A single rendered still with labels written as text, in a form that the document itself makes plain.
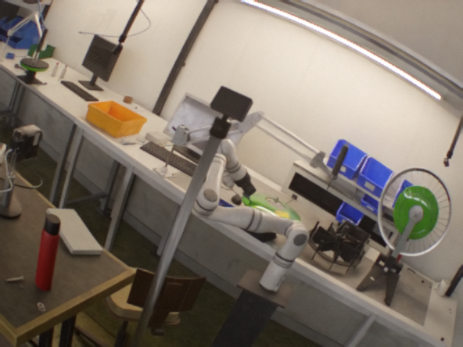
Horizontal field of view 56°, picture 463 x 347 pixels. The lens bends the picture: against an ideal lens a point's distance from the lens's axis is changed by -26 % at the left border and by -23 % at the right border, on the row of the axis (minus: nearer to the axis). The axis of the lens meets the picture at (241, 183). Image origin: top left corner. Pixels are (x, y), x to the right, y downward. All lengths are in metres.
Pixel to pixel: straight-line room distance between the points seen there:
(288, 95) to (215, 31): 0.76
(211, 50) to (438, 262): 2.28
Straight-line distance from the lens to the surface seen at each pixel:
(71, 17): 5.02
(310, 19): 3.07
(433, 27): 3.45
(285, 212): 2.67
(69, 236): 1.84
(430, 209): 2.84
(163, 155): 3.18
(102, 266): 1.79
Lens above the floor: 1.94
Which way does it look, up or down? 18 degrees down
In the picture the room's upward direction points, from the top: 25 degrees clockwise
